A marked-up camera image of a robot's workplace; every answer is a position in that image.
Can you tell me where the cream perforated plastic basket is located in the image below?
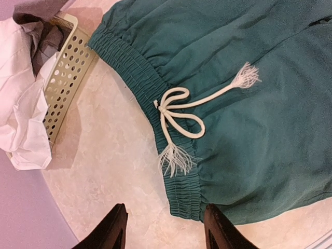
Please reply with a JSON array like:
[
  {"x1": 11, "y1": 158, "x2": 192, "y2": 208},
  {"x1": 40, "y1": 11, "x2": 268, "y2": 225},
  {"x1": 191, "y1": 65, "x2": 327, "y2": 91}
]
[{"x1": 43, "y1": 12, "x2": 95, "y2": 151}]

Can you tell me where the grey garment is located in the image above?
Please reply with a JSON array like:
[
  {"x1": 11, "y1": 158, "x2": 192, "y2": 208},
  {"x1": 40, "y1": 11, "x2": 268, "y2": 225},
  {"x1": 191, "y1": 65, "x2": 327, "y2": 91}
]
[{"x1": 12, "y1": 0, "x2": 67, "y2": 75}]

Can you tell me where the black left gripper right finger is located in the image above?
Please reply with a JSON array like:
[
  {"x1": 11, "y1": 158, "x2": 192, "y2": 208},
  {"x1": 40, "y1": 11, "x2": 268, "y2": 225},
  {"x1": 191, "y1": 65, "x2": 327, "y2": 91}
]
[{"x1": 204, "y1": 204, "x2": 258, "y2": 249}]

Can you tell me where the white garment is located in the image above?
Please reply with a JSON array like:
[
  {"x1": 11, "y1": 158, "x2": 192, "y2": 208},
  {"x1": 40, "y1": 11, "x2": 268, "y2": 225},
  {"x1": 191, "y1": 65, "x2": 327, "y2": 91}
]
[{"x1": 1, "y1": 18, "x2": 59, "y2": 170}]

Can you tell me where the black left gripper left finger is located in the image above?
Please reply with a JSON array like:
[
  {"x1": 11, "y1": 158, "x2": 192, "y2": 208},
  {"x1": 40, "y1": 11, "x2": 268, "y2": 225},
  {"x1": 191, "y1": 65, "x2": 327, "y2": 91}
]
[{"x1": 73, "y1": 203, "x2": 128, "y2": 249}]

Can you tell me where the teal green garment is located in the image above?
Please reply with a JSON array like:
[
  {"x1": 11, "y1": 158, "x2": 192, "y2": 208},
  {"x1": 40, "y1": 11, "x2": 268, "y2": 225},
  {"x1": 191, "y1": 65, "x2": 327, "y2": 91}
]
[{"x1": 88, "y1": 1, "x2": 331, "y2": 225}]

